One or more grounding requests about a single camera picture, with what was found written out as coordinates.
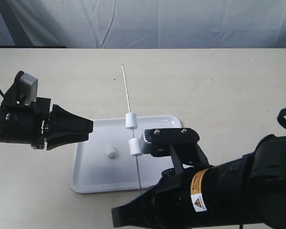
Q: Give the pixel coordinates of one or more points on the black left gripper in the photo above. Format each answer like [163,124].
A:
[23,124]

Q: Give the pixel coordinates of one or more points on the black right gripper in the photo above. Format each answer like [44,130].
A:
[167,205]

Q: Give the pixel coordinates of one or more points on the white marshmallow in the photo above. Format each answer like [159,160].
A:
[131,121]
[134,147]
[110,152]

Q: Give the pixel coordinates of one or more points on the thin metal skewer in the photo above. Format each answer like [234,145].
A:
[132,131]

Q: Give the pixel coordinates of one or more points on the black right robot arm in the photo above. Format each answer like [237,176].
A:
[248,190]

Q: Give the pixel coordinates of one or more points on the white plastic tray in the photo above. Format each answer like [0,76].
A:
[93,172]

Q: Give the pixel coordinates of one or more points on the white backdrop cloth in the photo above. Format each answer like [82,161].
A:
[143,24]

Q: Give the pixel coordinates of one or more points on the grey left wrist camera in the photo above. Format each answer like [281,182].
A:
[27,86]

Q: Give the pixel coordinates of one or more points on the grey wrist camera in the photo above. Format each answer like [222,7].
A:
[27,86]
[157,142]

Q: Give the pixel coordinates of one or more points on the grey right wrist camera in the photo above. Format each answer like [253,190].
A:
[157,142]

